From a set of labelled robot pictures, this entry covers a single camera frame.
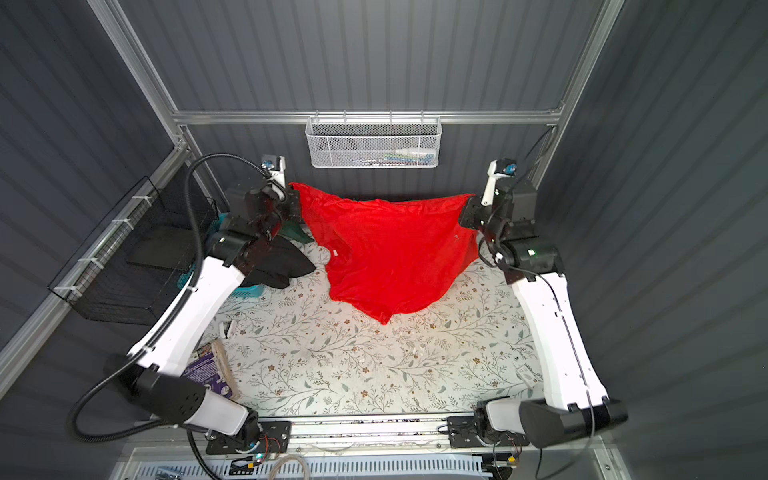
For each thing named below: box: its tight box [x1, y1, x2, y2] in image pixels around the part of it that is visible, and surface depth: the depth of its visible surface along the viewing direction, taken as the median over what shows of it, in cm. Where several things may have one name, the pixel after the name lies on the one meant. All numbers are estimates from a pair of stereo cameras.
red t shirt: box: [289, 183, 480, 325], surface depth 95 cm
